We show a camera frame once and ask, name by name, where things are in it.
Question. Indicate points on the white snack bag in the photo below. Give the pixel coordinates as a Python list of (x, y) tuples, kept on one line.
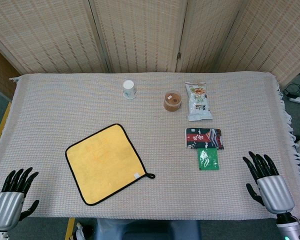
[(198, 105)]

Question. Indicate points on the dark packet with red band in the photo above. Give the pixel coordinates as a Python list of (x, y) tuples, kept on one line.
[(202, 138)]

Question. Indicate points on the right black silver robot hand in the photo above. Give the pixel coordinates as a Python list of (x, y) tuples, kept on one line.
[(275, 192)]

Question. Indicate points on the yellow cloth with black back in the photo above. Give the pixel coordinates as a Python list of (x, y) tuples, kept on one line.
[(102, 165)]

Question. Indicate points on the clear jar of rubber bands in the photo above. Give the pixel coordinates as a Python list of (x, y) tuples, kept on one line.
[(173, 101)]

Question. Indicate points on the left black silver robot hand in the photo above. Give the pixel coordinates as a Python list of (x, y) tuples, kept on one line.
[(7, 205)]

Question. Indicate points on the green tea sachet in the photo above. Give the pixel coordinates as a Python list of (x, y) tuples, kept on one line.
[(208, 160)]

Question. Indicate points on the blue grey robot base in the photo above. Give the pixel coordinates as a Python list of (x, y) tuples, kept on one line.
[(150, 230)]

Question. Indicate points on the brass screen hinge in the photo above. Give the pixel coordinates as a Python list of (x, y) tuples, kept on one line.
[(179, 55)]

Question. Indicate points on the white paper cup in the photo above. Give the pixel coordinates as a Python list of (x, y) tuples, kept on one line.
[(129, 90)]

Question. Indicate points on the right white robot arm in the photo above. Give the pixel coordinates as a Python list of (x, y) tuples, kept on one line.
[(290, 226)]

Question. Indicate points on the woven bamboo folding screen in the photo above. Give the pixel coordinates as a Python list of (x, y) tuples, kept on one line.
[(140, 35)]

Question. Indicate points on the beige woven fringed tablecloth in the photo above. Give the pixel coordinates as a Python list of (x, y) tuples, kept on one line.
[(165, 190)]

